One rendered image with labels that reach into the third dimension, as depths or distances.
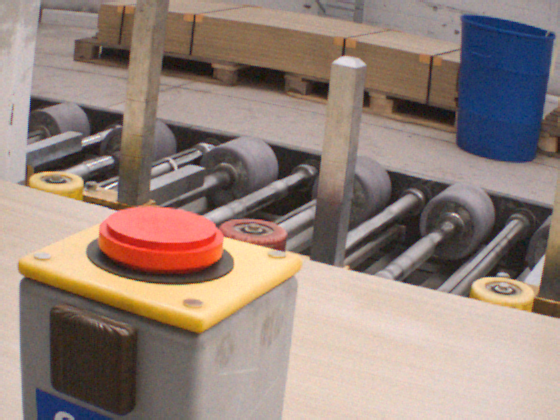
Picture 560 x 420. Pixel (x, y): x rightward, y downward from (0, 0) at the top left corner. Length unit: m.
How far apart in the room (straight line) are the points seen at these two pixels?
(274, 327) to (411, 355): 0.77
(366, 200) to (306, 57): 4.81
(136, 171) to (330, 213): 0.29
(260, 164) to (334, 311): 0.84
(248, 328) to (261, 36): 6.53
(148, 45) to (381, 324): 0.60
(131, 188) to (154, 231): 1.31
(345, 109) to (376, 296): 0.31
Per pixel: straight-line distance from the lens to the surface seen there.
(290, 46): 6.80
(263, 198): 1.93
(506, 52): 5.88
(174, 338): 0.34
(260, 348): 0.38
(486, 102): 5.96
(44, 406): 0.38
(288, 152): 2.14
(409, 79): 6.54
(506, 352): 1.19
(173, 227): 0.37
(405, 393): 1.07
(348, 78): 1.51
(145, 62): 1.64
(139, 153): 1.66
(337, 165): 1.53
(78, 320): 0.35
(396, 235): 2.09
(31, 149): 1.95
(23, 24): 1.61
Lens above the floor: 1.35
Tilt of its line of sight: 17 degrees down
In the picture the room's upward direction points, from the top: 6 degrees clockwise
